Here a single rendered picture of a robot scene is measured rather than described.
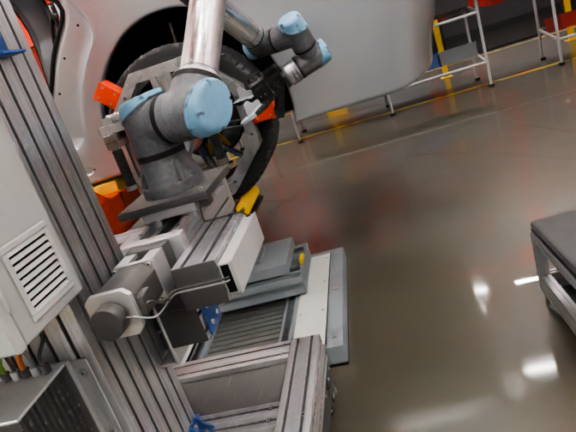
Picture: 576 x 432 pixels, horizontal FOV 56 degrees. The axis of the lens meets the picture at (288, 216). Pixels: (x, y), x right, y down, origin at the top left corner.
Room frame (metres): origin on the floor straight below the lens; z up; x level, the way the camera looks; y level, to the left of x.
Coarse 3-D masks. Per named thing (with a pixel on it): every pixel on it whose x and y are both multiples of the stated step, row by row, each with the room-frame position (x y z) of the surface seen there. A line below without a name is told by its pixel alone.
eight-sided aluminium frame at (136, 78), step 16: (160, 64) 2.05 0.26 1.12; (176, 64) 2.08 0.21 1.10; (128, 80) 2.07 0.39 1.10; (144, 80) 2.06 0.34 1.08; (224, 80) 2.01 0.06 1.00; (128, 96) 2.08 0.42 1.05; (240, 112) 2.00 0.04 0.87; (256, 128) 2.04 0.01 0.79; (128, 144) 2.14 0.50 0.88; (256, 144) 2.00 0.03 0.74; (128, 160) 2.10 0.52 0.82; (240, 160) 2.02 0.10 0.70; (240, 176) 2.02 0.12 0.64
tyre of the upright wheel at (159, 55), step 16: (160, 48) 2.14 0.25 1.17; (176, 48) 2.12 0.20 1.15; (224, 48) 2.20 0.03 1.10; (144, 64) 2.15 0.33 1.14; (224, 64) 2.09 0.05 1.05; (240, 64) 2.09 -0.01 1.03; (240, 80) 2.08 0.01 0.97; (112, 112) 2.18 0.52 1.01; (272, 128) 2.08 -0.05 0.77; (272, 144) 2.10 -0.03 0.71; (256, 160) 2.09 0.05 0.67; (256, 176) 2.09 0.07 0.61; (240, 192) 2.11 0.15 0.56
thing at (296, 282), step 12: (300, 252) 2.28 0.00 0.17; (300, 264) 2.17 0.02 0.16; (288, 276) 2.08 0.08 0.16; (300, 276) 2.02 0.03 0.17; (252, 288) 2.06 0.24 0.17; (264, 288) 2.05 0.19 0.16; (276, 288) 2.04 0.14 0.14; (288, 288) 2.03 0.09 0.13; (300, 288) 2.02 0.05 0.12; (240, 300) 2.08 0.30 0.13; (252, 300) 2.07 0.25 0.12; (264, 300) 2.06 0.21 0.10
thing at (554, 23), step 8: (552, 0) 5.21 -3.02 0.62; (536, 8) 5.79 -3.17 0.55; (552, 8) 5.21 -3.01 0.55; (536, 16) 5.79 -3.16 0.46; (560, 16) 5.25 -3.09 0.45; (568, 16) 5.23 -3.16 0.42; (552, 24) 5.51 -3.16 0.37; (560, 24) 5.28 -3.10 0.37; (568, 24) 5.22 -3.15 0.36; (544, 32) 5.60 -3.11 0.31; (560, 40) 5.21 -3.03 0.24; (560, 48) 5.20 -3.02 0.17; (560, 56) 5.21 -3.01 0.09; (560, 64) 5.21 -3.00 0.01
